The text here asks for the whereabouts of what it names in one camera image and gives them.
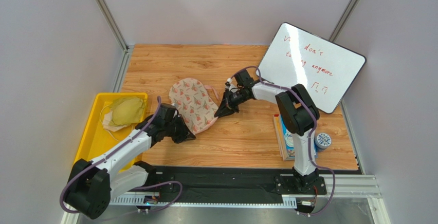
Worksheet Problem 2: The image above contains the whiteboard with red writing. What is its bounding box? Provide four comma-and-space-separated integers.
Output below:
258, 23, 366, 114

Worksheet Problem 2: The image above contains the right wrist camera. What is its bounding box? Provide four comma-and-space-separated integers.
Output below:
225, 78, 240, 94

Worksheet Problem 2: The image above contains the yellow plastic bin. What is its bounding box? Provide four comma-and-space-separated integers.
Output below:
74, 92, 150, 162

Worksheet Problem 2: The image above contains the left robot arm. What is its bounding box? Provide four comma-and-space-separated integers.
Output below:
59, 103, 196, 220

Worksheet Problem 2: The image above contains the yellow bra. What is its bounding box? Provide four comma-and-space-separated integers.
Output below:
109, 97, 145, 125

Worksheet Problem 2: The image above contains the beige bra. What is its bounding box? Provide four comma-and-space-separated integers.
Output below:
101, 111, 128, 132

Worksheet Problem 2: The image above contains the floral mesh laundry bag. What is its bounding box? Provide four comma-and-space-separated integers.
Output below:
169, 78, 219, 135

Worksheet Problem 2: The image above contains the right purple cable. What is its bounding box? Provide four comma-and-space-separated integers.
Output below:
229, 66, 336, 217

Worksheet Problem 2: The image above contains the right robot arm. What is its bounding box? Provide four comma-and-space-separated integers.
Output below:
214, 68, 320, 189

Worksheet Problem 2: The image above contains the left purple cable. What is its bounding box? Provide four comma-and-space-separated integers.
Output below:
59, 96, 184, 221

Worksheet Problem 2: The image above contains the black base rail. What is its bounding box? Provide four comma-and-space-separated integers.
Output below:
123, 164, 329, 204

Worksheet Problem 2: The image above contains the purple cable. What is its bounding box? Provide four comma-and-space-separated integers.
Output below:
59, 96, 184, 221
229, 66, 336, 217

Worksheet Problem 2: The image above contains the blue illustrated book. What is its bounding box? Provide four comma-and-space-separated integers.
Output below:
273, 114, 295, 161

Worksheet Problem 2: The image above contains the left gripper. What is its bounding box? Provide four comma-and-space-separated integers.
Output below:
164, 114, 196, 143

